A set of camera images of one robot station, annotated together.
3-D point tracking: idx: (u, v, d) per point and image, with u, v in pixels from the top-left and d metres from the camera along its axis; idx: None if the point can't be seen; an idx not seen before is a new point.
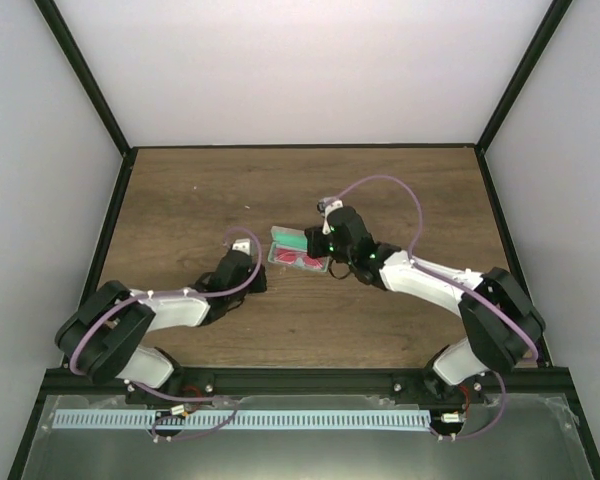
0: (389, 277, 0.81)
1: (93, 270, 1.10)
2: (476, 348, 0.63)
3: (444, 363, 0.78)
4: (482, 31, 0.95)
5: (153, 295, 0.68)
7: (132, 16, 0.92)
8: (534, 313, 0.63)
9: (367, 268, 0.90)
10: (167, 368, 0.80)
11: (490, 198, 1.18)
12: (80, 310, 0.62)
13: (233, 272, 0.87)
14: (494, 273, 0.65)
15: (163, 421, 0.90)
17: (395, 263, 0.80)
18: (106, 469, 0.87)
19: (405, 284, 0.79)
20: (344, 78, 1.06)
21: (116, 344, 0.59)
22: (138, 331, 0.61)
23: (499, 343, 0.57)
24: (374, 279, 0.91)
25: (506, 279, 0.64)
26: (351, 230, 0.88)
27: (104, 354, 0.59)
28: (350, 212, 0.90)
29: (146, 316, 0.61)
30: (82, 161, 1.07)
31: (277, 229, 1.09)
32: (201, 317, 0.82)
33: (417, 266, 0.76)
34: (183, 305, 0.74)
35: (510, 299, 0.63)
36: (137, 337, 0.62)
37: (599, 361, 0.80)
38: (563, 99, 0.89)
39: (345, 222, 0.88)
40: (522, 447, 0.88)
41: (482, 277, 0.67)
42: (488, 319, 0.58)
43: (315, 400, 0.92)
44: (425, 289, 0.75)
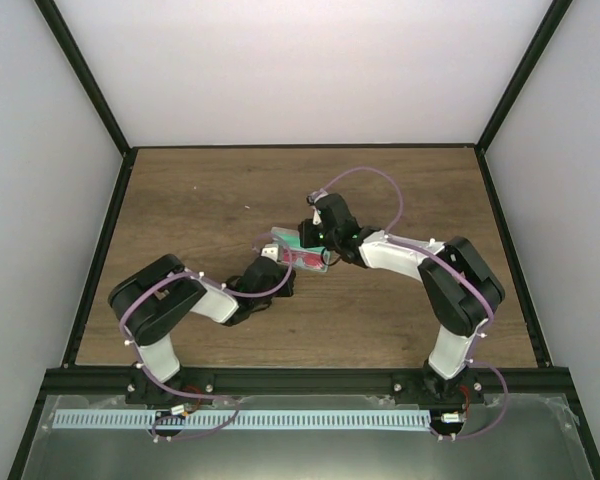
0: (366, 254, 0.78)
1: (93, 270, 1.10)
2: (439, 313, 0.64)
3: (436, 356, 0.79)
4: (483, 31, 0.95)
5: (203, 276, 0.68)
7: (132, 16, 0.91)
8: (493, 279, 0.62)
9: (350, 248, 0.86)
10: (173, 365, 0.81)
11: (490, 198, 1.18)
12: (138, 277, 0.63)
13: (259, 279, 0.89)
14: (455, 241, 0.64)
15: (163, 421, 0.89)
17: (371, 239, 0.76)
18: (106, 470, 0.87)
19: (380, 258, 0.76)
20: (344, 78, 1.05)
21: (164, 311, 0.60)
22: (188, 302, 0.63)
23: (453, 304, 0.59)
24: (356, 260, 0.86)
25: (465, 246, 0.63)
26: (335, 212, 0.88)
27: (150, 319, 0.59)
28: (336, 198, 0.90)
29: (201, 290, 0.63)
30: (81, 161, 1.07)
31: (277, 229, 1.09)
32: (229, 314, 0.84)
33: (391, 239, 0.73)
34: (221, 298, 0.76)
35: (467, 264, 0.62)
36: (187, 308, 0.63)
37: (599, 362, 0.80)
38: (564, 99, 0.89)
39: (329, 204, 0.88)
40: (522, 447, 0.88)
41: (445, 245, 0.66)
42: (443, 281, 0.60)
43: (315, 400, 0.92)
44: (397, 261, 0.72)
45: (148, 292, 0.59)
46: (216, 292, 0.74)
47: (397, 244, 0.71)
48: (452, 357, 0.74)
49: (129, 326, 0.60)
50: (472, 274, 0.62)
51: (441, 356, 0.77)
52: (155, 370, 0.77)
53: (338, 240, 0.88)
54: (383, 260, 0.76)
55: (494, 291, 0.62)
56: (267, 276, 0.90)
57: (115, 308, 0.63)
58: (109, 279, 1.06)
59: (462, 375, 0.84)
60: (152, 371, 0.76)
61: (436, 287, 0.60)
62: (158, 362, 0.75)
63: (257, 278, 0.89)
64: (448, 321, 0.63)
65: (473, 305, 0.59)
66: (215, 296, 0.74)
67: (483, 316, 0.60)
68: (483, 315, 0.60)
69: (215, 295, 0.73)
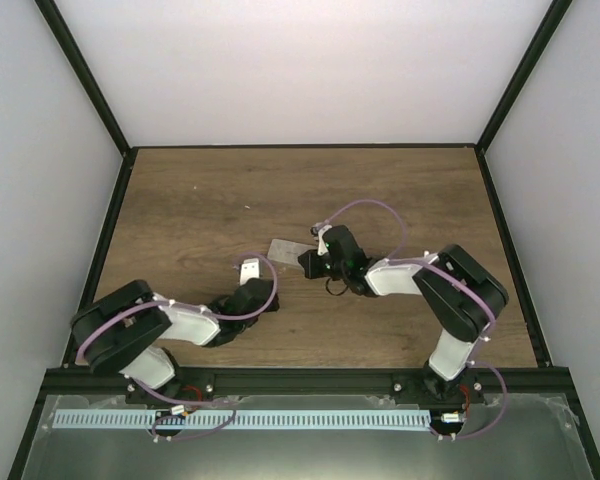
0: (373, 281, 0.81)
1: (92, 270, 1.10)
2: (441, 322, 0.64)
3: (437, 357, 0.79)
4: (483, 32, 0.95)
5: (173, 304, 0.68)
7: (131, 16, 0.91)
8: (492, 281, 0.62)
9: (360, 280, 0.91)
10: (167, 372, 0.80)
11: (490, 199, 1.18)
12: (101, 302, 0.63)
13: (247, 301, 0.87)
14: (448, 248, 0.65)
15: (164, 421, 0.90)
17: (375, 265, 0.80)
18: (106, 470, 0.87)
19: (384, 282, 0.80)
20: (344, 78, 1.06)
21: (123, 343, 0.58)
22: (152, 333, 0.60)
23: (454, 309, 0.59)
24: (365, 290, 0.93)
25: (458, 253, 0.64)
26: (343, 246, 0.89)
27: (106, 351, 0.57)
28: (341, 230, 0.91)
29: (163, 326, 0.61)
30: (82, 161, 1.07)
31: (276, 243, 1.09)
32: (209, 337, 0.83)
33: (390, 261, 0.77)
34: (197, 323, 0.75)
35: (462, 269, 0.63)
36: (148, 342, 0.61)
37: (598, 362, 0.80)
38: (564, 100, 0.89)
39: (337, 240, 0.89)
40: (522, 447, 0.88)
41: (438, 253, 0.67)
42: (440, 287, 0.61)
43: (315, 400, 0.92)
44: (400, 282, 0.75)
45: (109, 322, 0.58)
46: (192, 314, 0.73)
47: (394, 263, 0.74)
48: (455, 359, 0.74)
49: (88, 354, 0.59)
50: (472, 278, 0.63)
51: (449, 360, 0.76)
52: (148, 378, 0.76)
53: (347, 272, 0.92)
54: (388, 284, 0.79)
55: (497, 292, 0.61)
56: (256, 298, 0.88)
57: (76, 335, 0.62)
58: (109, 279, 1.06)
59: (462, 375, 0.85)
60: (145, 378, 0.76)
61: (434, 293, 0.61)
62: (152, 369, 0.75)
63: (245, 300, 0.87)
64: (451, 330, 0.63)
65: (475, 310, 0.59)
66: (187, 321, 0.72)
67: (486, 320, 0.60)
68: (486, 320, 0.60)
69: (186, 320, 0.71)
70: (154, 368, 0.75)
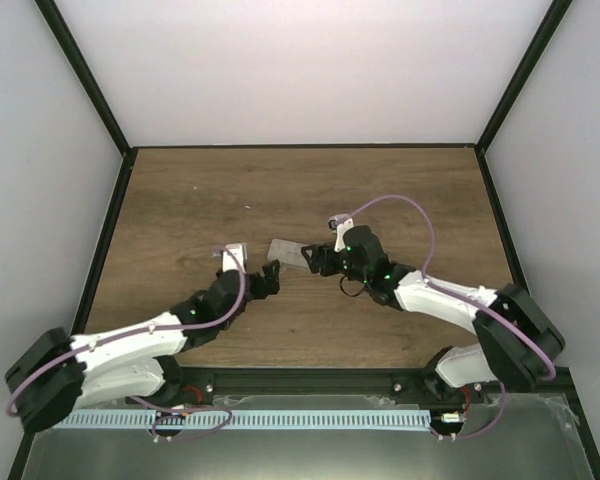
0: (403, 298, 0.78)
1: (92, 270, 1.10)
2: (491, 368, 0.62)
3: (448, 365, 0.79)
4: (483, 32, 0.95)
5: (97, 344, 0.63)
7: (131, 17, 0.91)
8: (552, 330, 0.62)
9: (383, 288, 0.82)
10: (154, 381, 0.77)
11: (491, 199, 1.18)
12: (21, 361, 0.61)
13: (221, 300, 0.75)
14: (509, 289, 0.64)
15: (164, 421, 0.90)
17: (410, 282, 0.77)
18: (105, 470, 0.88)
19: (420, 305, 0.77)
20: (344, 78, 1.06)
21: (40, 405, 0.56)
22: (67, 389, 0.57)
23: (521, 365, 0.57)
24: (390, 300, 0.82)
25: (521, 296, 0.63)
26: (368, 250, 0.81)
27: (29, 414, 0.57)
28: (366, 231, 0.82)
29: (72, 383, 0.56)
30: (82, 162, 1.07)
31: (276, 243, 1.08)
32: (180, 347, 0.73)
33: (431, 284, 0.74)
34: (150, 347, 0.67)
35: (525, 314, 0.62)
36: (67, 397, 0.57)
37: (598, 362, 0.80)
38: (564, 99, 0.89)
39: (361, 242, 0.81)
40: (522, 447, 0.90)
41: (496, 294, 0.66)
42: (507, 339, 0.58)
43: (315, 400, 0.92)
44: (440, 307, 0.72)
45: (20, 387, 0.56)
46: (136, 342, 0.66)
47: (439, 290, 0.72)
48: (469, 374, 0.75)
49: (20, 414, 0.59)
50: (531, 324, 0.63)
51: (469, 377, 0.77)
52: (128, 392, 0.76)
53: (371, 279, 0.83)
54: (424, 306, 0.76)
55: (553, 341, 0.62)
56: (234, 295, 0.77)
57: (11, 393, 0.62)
58: (108, 279, 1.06)
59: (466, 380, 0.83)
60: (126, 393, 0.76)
61: (499, 345, 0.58)
62: (121, 390, 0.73)
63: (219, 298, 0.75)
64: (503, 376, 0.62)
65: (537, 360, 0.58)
66: (133, 354, 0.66)
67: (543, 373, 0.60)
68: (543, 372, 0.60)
69: (127, 354, 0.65)
70: (123, 389, 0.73)
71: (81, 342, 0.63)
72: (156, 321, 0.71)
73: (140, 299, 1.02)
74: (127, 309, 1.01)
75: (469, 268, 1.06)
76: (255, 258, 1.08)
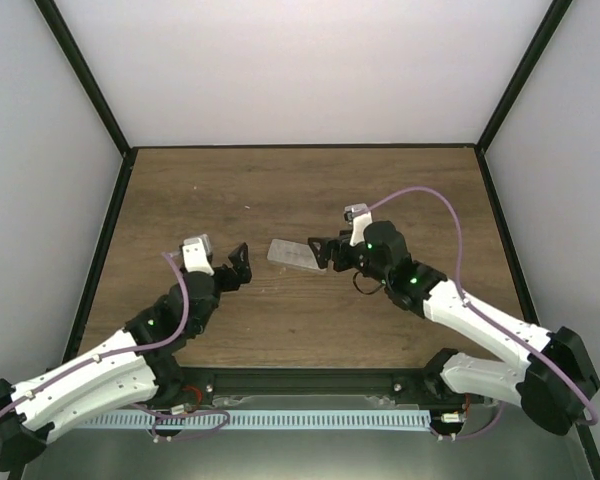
0: (433, 311, 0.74)
1: (92, 270, 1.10)
2: (529, 407, 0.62)
3: (456, 372, 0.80)
4: (483, 32, 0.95)
5: (37, 391, 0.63)
7: (130, 16, 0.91)
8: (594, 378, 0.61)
9: (406, 292, 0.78)
10: (147, 390, 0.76)
11: (491, 199, 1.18)
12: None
13: (179, 306, 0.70)
14: (562, 333, 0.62)
15: (163, 421, 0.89)
17: (445, 296, 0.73)
18: (108, 471, 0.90)
19: (449, 320, 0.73)
20: (344, 78, 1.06)
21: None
22: (12, 443, 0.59)
23: (565, 414, 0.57)
24: (412, 306, 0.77)
25: (573, 341, 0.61)
26: (393, 249, 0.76)
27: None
28: (391, 230, 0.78)
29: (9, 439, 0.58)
30: (81, 162, 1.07)
31: (276, 242, 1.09)
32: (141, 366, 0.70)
33: (471, 307, 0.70)
34: (101, 376, 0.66)
35: (573, 358, 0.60)
36: (16, 448, 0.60)
37: (598, 363, 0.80)
38: (564, 99, 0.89)
39: (387, 242, 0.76)
40: (523, 449, 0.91)
41: (548, 335, 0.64)
42: (558, 389, 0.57)
43: (314, 400, 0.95)
44: (477, 333, 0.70)
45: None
46: (84, 375, 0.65)
47: (480, 316, 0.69)
48: (478, 385, 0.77)
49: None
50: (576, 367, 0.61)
51: (473, 388, 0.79)
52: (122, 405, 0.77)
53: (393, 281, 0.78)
54: (453, 322, 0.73)
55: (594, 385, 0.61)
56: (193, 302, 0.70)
57: None
58: (108, 278, 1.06)
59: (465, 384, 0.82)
60: (118, 406, 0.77)
61: (551, 395, 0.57)
62: (109, 408, 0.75)
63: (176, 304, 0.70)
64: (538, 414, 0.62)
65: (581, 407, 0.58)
66: (87, 385, 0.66)
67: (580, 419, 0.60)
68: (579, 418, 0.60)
69: (77, 389, 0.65)
70: (110, 407, 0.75)
71: (21, 391, 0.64)
72: (108, 344, 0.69)
73: (140, 299, 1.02)
74: (127, 309, 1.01)
75: (469, 268, 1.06)
76: (255, 258, 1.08)
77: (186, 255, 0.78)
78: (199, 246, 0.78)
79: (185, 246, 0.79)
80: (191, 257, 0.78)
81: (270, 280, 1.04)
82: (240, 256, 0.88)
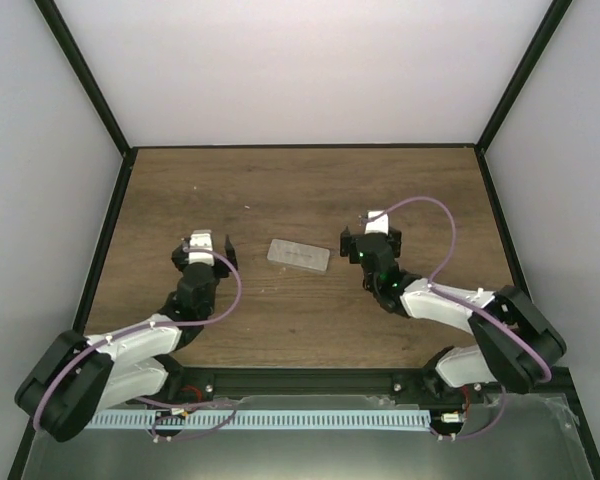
0: (409, 304, 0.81)
1: (93, 270, 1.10)
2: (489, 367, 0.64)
3: (449, 364, 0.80)
4: (483, 33, 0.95)
5: (112, 339, 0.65)
7: (131, 17, 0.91)
8: (550, 331, 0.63)
9: (390, 297, 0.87)
10: (160, 374, 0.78)
11: (490, 199, 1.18)
12: (37, 368, 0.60)
13: (193, 295, 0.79)
14: (506, 291, 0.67)
15: (163, 421, 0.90)
17: (414, 288, 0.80)
18: (108, 471, 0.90)
19: (422, 308, 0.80)
20: (344, 77, 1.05)
21: (75, 399, 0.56)
22: (98, 381, 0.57)
23: (510, 360, 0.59)
24: (396, 308, 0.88)
25: (518, 296, 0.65)
26: (380, 260, 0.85)
27: (66, 411, 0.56)
28: (382, 242, 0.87)
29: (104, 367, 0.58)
30: (82, 162, 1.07)
31: (276, 243, 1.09)
32: (174, 343, 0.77)
33: (433, 288, 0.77)
34: (155, 340, 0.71)
35: (520, 313, 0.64)
36: (98, 389, 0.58)
37: (597, 364, 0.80)
38: (564, 99, 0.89)
39: (375, 250, 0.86)
40: (523, 449, 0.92)
41: (494, 296, 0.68)
42: (497, 336, 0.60)
43: (314, 400, 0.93)
44: (442, 310, 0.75)
45: (52, 384, 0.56)
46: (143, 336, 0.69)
47: (440, 293, 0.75)
48: (471, 375, 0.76)
49: (46, 419, 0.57)
50: (527, 324, 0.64)
51: (467, 378, 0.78)
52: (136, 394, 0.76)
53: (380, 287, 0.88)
54: (425, 302, 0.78)
55: (552, 345, 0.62)
56: (201, 288, 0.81)
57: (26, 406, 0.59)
58: (108, 279, 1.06)
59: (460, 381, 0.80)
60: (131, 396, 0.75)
61: (491, 342, 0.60)
62: (130, 389, 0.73)
63: (190, 294, 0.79)
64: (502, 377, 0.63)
65: (531, 362, 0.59)
66: (140, 346, 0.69)
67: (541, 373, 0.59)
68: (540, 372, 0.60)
69: (137, 347, 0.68)
70: (133, 388, 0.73)
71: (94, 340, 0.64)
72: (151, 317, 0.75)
73: (140, 300, 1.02)
74: (127, 309, 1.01)
75: (469, 268, 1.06)
76: (256, 258, 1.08)
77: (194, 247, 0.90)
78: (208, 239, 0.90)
79: (194, 240, 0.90)
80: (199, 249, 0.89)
81: (270, 280, 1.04)
82: (231, 245, 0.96)
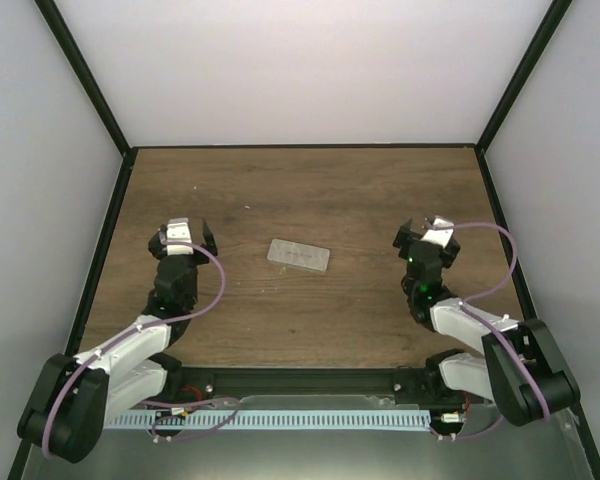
0: (437, 317, 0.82)
1: (93, 270, 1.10)
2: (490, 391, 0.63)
3: (451, 364, 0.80)
4: (483, 32, 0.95)
5: (102, 351, 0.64)
7: (130, 17, 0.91)
8: (566, 375, 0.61)
9: (423, 307, 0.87)
10: (159, 373, 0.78)
11: (491, 199, 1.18)
12: (31, 399, 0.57)
13: (174, 289, 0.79)
14: (532, 323, 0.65)
15: (163, 421, 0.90)
17: (446, 304, 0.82)
18: (109, 471, 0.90)
19: (448, 325, 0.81)
20: (343, 77, 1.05)
21: (81, 414, 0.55)
22: (98, 394, 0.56)
23: (510, 386, 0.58)
24: (425, 320, 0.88)
25: (542, 331, 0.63)
26: (426, 271, 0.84)
27: (74, 430, 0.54)
28: (435, 253, 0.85)
29: (103, 379, 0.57)
30: (81, 162, 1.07)
31: (276, 243, 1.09)
32: (166, 341, 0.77)
33: (463, 307, 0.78)
34: (144, 342, 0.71)
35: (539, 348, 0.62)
36: (101, 401, 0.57)
37: (597, 363, 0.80)
38: (564, 100, 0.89)
39: (424, 260, 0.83)
40: (523, 449, 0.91)
41: (518, 325, 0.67)
42: (505, 360, 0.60)
43: (315, 400, 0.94)
44: (462, 328, 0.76)
45: (55, 405, 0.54)
46: (132, 341, 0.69)
47: (466, 312, 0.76)
48: (469, 379, 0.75)
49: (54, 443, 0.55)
50: (544, 360, 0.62)
51: (463, 382, 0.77)
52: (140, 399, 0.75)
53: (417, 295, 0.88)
54: (448, 315, 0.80)
55: (562, 388, 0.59)
56: (180, 281, 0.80)
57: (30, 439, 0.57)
58: (108, 279, 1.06)
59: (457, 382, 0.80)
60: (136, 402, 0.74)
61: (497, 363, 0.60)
62: (135, 394, 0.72)
63: (170, 290, 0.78)
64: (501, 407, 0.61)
65: (532, 396, 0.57)
66: (133, 352, 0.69)
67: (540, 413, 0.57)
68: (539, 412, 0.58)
69: (131, 352, 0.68)
70: (137, 393, 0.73)
71: (84, 358, 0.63)
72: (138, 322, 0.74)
73: (140, 300, 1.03)
74: (127, 309, 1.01)
75: (470, 268, 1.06)
76: (255, 258, 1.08)
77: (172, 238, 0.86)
78: (186, 229, 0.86)
79: (171, 230, 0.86)
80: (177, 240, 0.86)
81: (270, 280, 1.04)
82: (209, 231, 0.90)
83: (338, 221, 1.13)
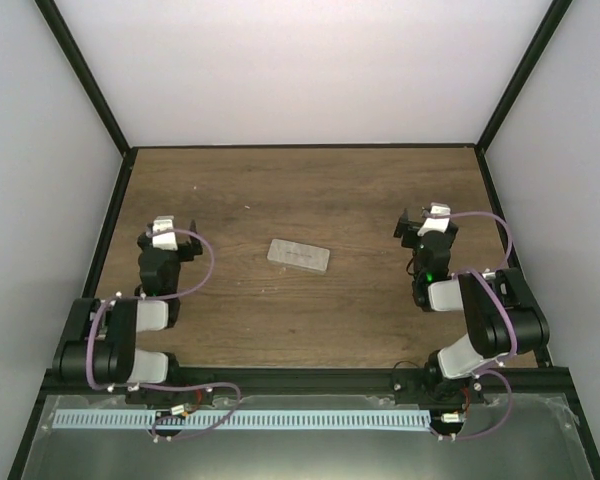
0: (434, 293, 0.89)
1: (92, 269, 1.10)
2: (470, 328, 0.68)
3: (448, 353, 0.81)
4: (483, 31, 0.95)
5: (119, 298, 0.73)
7: (130, 16, 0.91)
8: (540, 317, 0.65)
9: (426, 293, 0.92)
10: (161, 358, 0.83)
11: (490, 199, 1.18)
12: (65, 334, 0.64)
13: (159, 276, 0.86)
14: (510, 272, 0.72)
15: (163, 421, 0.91)
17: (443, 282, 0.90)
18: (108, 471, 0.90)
19: (443, 298, 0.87)
20: (344, 76, 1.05)
21: (120, 335, 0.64)
22: (130, 318, 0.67)
23: (482, 313, 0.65)
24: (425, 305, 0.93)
25: (517, 278, 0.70)
26: (434, 259, 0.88)
27: (116, 350, 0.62)
28: (447, 244, 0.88)
29: (131, 303, 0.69)
30: (81, 162, 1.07)
31: (276, 243, 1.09)
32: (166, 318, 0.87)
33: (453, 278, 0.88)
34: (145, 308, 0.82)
35: (512, 290, 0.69)
36: (132, 326, 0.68)
37: (598, 363, 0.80)
38: (564, 101, 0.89)
39: (432, 248, 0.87)
40: (523, 449, 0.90)
41: (497, 272, 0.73)
42: (479, 294, 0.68)
43: (314, 400, 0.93)
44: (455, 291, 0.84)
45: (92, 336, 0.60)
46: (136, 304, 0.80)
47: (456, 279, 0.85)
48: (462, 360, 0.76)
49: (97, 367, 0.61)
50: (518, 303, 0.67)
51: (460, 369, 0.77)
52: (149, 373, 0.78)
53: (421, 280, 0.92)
54: (443, 288, 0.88)
55: (535, 328, 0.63)
56: (163, 268, 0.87)
57: (69, 371, 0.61)
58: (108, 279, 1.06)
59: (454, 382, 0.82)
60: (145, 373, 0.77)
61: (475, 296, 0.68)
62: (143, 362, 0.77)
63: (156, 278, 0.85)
64: (477, 343, 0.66)
65: (503, 327, 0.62)
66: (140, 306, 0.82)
67: (509, 343, 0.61)
68: (508, 343, 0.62)
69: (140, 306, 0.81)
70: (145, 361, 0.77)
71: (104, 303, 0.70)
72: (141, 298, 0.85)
73: None
74: None
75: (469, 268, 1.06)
76: (255, 258, 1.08)
77: (156, 233, 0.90)
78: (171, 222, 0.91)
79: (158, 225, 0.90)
80: (163, 233, 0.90)
81: (270, 280, 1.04)
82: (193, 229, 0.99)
83: (338, 221, 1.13)
